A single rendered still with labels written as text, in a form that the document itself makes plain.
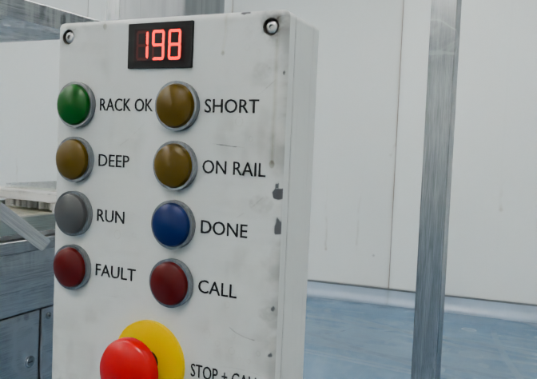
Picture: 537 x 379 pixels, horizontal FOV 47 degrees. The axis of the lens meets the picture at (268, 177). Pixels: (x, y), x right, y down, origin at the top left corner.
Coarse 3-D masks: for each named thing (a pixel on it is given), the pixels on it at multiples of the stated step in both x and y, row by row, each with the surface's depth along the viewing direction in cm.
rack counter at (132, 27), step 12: (132, 24) 39; (144, 24) 38; (156, 24) 38; (168, 24) 38; (180, 24) 37; (192, 24) 37; (132, 36) 39; (192, 36) 37; (132, 48) 39; (192, 48) 37; (132, 60) 39; (192, 60) 37
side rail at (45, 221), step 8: (24, 216) 120; (32, 216) 121; (40, 216) 123; (48, 216) 125; (0, 224) 114; (32, 224) 121; (40, 224) 123; (48, 224) 125; (0, 232) 115; (8, 232) 116
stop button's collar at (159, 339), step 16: (144, 320) 39; (128, 336) 39; (144, 336) 39; (160, 336) 38; (160, 352) 38; (176, 352) 38; (160, 368) 38; (176, 368) 38; (192, 368) 38; (208, 368) 37
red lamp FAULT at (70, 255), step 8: (64, 248) 41; (72, 248) 41; (56, 256) 42; (64, 256) 41; (72, 256) 41; (80, 256) 41; (56, 264) 41; (64, 264) 41; (72, 264) 41; (80, 264) 41; (56, 272) 41; (64, 272) 41; (72, 272) 41; (80, 272) 41; (64, 280) 41; (72, 280) 41; (80, 280) 41
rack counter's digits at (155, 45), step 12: (144, 36) 38; (156, 36) 38; (168, 36) 38; (180, 36) 37; (144, 48) 38; (156, 48) 38; (168, 48) 38; (180, 48) 37; (144, 60) 38; (156, 60) 38; (168, 60) 38; (180, 60) 37
